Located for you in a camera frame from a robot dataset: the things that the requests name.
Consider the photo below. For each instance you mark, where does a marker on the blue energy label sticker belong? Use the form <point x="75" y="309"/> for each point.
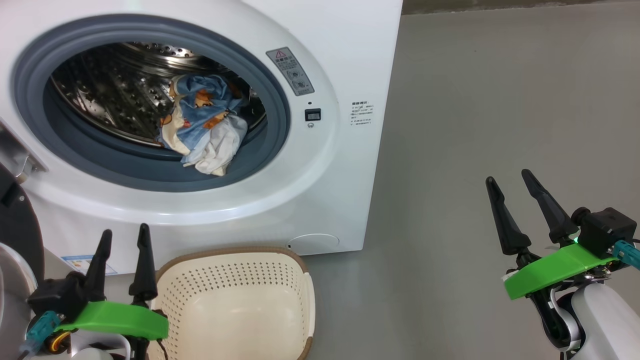
<point x="80" y="264"/>

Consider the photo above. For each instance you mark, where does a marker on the blue bear print clothes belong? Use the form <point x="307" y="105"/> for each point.
<point x="205" y="100"/>

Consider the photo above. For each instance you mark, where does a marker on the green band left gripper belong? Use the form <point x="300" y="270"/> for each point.
<point x="120" y="320"/>

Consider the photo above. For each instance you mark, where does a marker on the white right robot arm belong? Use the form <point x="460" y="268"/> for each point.
<point x="605" y="325"/>

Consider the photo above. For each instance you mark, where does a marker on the black door latch socket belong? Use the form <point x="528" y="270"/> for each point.
<point x="313" y="115"/>

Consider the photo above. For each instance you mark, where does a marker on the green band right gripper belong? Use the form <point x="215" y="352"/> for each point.
<point x="555" y="272"/>

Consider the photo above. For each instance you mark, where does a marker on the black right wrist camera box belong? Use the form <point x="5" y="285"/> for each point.
<point x="605" y="230"/>

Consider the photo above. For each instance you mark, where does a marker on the cream perforated laundry basket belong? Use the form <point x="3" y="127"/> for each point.
<point x="235" y="310"/>

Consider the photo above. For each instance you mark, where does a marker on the grey warning sticker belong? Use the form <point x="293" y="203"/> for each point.
<point x="290" y="71"/>

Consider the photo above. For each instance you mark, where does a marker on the round white filter cover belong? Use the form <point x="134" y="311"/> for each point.
<point x="314" y="244"/>

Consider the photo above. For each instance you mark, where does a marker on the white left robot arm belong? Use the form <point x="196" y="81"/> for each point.
<point x="100" y="350"/>

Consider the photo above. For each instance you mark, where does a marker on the small printed text label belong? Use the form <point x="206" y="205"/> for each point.
<point x="362" y="112"/>

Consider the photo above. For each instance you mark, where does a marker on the grey rubber door gasket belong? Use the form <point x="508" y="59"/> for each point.
<point x="270" y="125"/>

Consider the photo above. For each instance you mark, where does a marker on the white front-load washing machine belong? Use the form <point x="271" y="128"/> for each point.
<point x="340" y="200"/>

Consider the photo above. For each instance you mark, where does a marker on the black round glass washer door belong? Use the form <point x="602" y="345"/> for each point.
<point x="20" y="225"/>

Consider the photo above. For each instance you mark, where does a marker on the perforated steel washer drum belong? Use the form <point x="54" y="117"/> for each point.
<point x="110" y="95"/>

